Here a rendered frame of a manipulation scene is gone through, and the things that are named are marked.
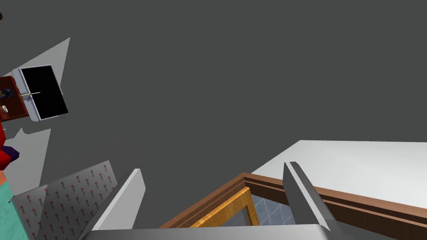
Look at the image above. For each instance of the white-framed black screen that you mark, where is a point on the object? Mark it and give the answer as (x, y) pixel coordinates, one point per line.
(43, 90)

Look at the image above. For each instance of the grey red-patterned panel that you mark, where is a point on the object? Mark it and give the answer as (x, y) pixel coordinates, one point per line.
(66, 206)

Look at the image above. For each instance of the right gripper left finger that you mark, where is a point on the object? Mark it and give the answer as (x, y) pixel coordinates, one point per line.
(125, 200)

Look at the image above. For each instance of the red and purple block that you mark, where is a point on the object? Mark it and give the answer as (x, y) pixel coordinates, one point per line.
(4, 159)

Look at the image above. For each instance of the dark red shelf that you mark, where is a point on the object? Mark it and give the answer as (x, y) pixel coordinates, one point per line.
(13, 106)

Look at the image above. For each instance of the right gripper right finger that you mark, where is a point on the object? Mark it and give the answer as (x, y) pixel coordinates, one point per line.
(300, 196)

